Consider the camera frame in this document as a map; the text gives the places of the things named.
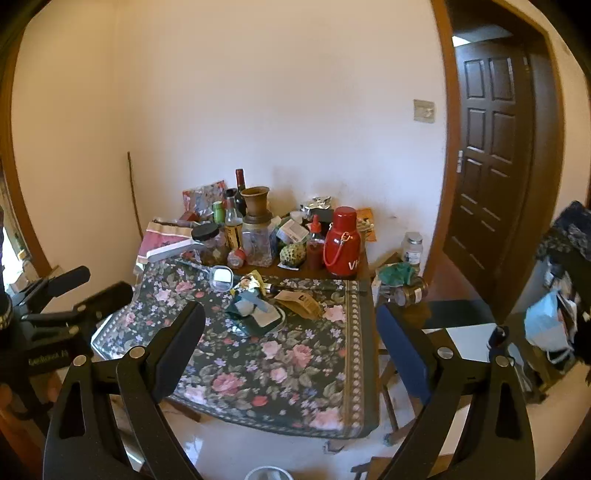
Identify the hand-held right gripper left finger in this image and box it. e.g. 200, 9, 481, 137
42, 302, 206, 480

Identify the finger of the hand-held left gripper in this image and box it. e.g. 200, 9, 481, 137
23, 281, 134, 326
16, 266, 92, 305

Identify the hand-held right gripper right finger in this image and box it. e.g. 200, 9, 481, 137
375, 302, 550, 480

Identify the white round bowl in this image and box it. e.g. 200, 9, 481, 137
245, 466, 294, 480

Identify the lying glass jar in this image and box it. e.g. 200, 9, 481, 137
383, 277, 430, 306

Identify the dark-seated wooden chair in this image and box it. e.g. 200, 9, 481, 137
369, 299, 511, 446

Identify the pink and white box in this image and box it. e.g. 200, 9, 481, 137
135, 217, 204, 274

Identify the green plastic bag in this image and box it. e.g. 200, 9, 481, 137
376, 262, 419, 289

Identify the small white-framed mirror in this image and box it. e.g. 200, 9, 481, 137
210, 267, 235, 291

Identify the floral tablecloth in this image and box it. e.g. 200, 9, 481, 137
92, 258, 377, 439

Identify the thin black rod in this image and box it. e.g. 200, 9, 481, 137
268, 283, 369, 296

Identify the white-lidded glass jar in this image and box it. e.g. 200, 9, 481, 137
401, 232, 424, 274

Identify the crumpled yellow-white wrapper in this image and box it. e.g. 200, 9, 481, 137
235, 272, 273, 296

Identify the thin wooden stick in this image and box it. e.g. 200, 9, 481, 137
126, 151, 144, 241

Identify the brown paper packet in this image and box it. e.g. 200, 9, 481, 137
274, 291, 324, 320

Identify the black-lidded glass jar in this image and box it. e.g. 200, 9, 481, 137
191, 224, 230, 268

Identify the red thermos jug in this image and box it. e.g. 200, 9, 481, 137
322, 206, 368, 280

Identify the yellow-label sauce bottle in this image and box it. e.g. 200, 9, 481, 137
223, 198, 245, 252

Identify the clear glass jar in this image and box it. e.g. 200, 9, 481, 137
241, 217, 277, 268

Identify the red hot sauce bottle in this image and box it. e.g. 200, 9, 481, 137
305, 215, 327, 271

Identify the patterned gift bag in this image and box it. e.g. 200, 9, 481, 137
181, 181, 228, 217

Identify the orange packet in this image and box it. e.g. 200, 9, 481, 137
355, 208, 376, 243

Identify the green custard apple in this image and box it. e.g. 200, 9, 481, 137
278, 242, 308, 268

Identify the light blue plastic bag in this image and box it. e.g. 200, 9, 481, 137
524, 291, 578, 352

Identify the white labelled tub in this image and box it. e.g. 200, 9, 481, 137
276, 218, 309, 245

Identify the brown clay vase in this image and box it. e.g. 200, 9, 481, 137
240, 186, 272, 224

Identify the dark wine bottle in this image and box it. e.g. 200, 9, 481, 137
233, 168, 248, 217

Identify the dark patterned cloth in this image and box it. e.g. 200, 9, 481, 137
536, 200, 591, 273

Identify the dark brown panel door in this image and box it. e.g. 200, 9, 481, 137
442, 44, 539, 319

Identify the brown wooden window frame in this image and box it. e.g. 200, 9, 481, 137
0, 28, 52, 278

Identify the brown wooden door frame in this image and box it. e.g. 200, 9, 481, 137
431, 0, 568, 324

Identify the wall light switch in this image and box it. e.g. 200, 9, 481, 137
412, 99, 436, 124

